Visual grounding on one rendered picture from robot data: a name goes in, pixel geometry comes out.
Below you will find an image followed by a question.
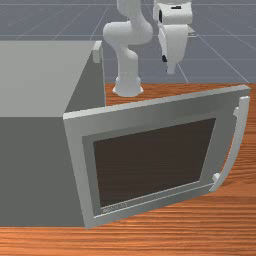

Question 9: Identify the grey microwave door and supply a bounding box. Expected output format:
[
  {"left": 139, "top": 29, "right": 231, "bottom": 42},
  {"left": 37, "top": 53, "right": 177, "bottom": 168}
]
[{"left": 62, "top": 84, "right": 251, "bottom": 230}]

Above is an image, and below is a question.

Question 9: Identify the grey microwave oven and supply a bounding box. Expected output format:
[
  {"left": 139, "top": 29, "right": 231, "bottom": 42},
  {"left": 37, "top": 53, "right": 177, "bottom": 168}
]
[{"left": 0, "top": 39, "right": 107, "bottom": 228}]

